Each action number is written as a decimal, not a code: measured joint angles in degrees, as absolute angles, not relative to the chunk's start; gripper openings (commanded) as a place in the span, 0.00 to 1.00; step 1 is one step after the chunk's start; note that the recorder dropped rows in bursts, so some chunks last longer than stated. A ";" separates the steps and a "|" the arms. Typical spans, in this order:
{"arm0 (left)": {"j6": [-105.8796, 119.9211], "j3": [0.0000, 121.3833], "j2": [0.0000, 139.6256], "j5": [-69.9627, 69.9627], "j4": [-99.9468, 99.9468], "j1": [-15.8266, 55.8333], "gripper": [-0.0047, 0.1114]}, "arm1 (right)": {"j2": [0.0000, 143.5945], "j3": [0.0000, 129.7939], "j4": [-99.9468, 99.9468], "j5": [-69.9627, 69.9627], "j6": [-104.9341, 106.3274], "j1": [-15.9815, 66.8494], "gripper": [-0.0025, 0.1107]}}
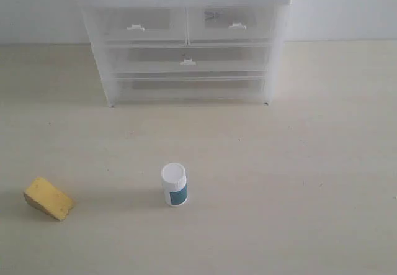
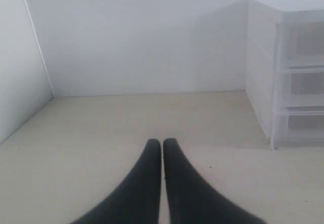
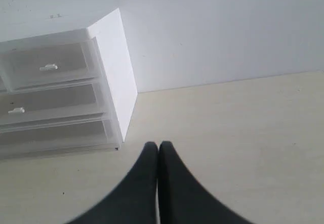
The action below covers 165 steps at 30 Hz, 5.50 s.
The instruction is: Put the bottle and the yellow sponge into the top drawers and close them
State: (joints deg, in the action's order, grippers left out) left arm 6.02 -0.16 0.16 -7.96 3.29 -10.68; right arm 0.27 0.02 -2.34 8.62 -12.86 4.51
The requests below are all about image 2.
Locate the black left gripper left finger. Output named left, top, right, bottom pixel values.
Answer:
left=74, top=139, right=161, bottom=223

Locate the clear wide drawer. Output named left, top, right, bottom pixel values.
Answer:
left=270, top=111, right=323, bottom=149
left=273, top=70, right=323, bottom=111

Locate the clear bottom wide drawer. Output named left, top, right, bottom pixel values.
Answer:
left=270, top=111, right=323, bottom=149

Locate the white plastic drawer cabinet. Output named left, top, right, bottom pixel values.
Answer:
left=246, top=0, right=323, bottom=145

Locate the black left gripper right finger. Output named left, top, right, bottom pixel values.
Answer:
left=163, top=138, right=265, bottom=224

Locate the clear middle wide drawer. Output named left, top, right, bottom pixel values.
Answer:
left=273, top=70, right=323, bottom=111

